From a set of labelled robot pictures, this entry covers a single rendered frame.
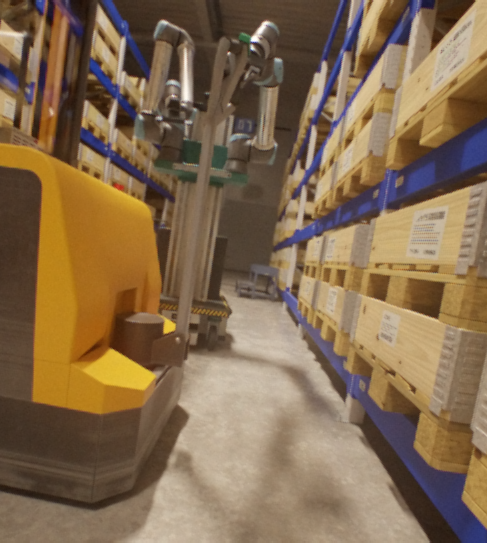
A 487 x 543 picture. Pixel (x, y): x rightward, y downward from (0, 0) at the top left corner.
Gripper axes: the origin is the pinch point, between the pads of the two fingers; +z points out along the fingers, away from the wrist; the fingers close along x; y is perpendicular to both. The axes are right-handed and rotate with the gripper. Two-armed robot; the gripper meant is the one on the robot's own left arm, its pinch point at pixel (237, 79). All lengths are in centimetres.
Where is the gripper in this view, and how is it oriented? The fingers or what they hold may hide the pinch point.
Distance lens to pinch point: 148.0
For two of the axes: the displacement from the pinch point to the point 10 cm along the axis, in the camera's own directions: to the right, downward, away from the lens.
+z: -3.9, 8.2, -4.1
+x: 9.1, 4.2, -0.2
